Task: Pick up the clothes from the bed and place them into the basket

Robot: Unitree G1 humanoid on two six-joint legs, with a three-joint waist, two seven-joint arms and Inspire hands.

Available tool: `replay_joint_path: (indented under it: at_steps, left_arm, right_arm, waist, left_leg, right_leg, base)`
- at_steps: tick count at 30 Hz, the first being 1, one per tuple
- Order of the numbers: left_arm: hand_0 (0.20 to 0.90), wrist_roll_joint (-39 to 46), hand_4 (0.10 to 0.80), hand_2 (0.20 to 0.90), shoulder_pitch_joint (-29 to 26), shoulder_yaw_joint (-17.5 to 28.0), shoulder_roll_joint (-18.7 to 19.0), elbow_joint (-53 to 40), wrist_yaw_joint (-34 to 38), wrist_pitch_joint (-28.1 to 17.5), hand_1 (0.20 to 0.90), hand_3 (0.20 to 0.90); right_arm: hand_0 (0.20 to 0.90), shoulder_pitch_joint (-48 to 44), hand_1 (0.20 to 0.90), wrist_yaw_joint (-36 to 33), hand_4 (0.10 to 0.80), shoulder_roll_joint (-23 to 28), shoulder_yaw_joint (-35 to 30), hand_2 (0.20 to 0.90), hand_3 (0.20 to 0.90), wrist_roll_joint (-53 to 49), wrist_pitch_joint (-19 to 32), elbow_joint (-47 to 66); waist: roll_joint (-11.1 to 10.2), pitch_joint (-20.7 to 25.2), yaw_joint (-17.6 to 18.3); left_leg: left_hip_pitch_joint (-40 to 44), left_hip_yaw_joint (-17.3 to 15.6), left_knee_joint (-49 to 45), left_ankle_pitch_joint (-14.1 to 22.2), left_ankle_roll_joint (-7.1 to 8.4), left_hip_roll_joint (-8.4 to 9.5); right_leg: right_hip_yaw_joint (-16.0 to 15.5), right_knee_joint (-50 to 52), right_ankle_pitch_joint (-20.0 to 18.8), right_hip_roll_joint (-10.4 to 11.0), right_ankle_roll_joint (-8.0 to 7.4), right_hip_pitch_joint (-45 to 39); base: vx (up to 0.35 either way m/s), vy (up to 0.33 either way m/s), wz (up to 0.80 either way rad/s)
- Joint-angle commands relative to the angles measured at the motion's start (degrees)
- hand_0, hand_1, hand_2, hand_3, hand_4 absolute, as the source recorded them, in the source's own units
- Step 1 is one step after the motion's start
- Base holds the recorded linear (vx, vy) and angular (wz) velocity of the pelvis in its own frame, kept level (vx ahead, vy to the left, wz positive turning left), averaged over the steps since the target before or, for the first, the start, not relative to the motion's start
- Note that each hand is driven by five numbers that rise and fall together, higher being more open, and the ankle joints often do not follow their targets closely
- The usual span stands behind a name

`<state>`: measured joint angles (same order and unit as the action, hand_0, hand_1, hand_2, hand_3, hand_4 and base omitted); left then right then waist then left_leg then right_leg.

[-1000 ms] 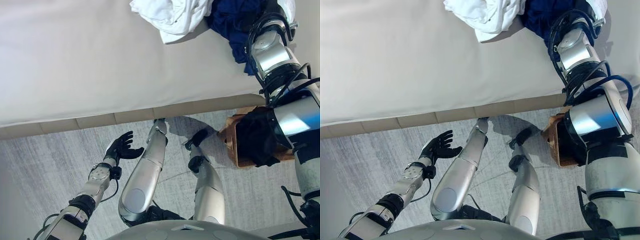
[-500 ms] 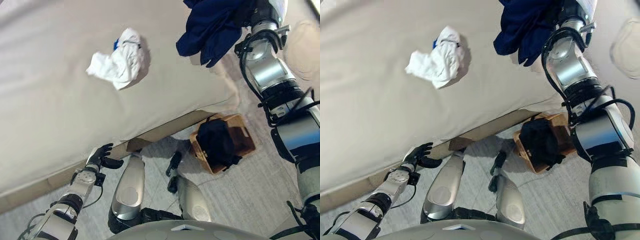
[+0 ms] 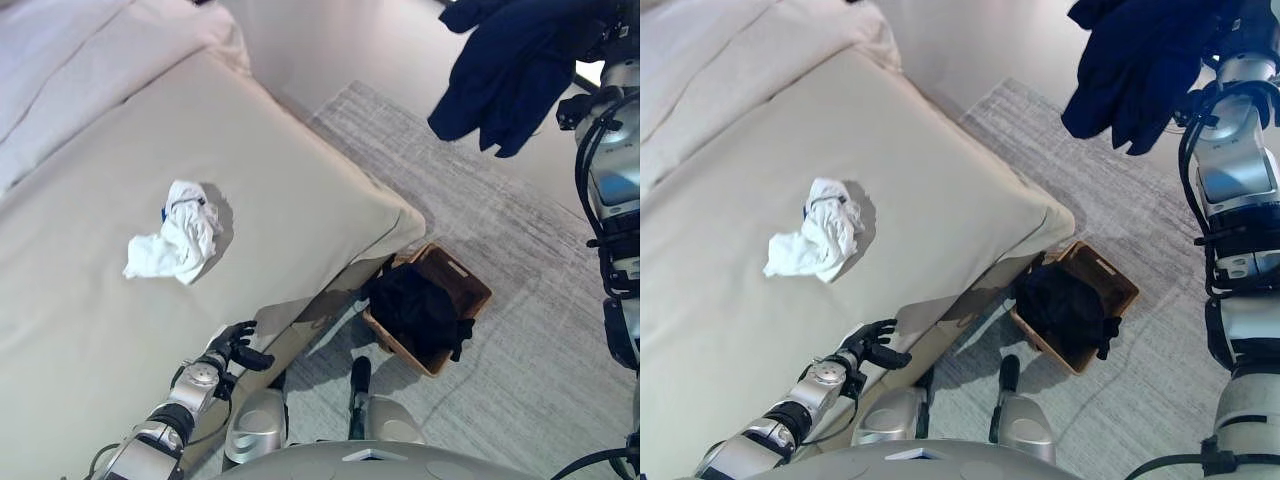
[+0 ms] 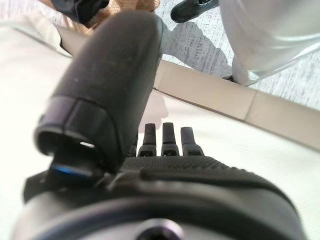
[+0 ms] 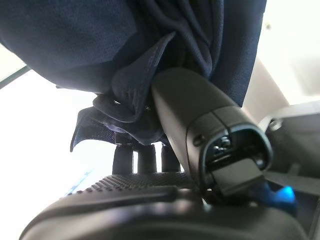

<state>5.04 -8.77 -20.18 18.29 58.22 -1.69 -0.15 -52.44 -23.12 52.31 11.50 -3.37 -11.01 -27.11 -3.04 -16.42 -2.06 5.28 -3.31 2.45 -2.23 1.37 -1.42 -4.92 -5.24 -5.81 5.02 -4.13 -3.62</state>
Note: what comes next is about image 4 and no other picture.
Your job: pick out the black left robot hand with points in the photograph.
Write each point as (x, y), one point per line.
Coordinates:
(105, 75)

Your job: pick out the blue garment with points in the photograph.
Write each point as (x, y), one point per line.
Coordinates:
(75, 10)

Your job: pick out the beige covered bed mattress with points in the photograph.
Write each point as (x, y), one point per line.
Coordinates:
(25, 87)

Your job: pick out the grey striped rug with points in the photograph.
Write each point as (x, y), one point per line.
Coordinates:
(200, 42)

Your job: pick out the silver left robot leg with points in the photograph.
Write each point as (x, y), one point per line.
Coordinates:
(262, 37)

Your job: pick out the glossy beige bed frame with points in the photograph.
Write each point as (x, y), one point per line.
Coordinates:
(212, 95)

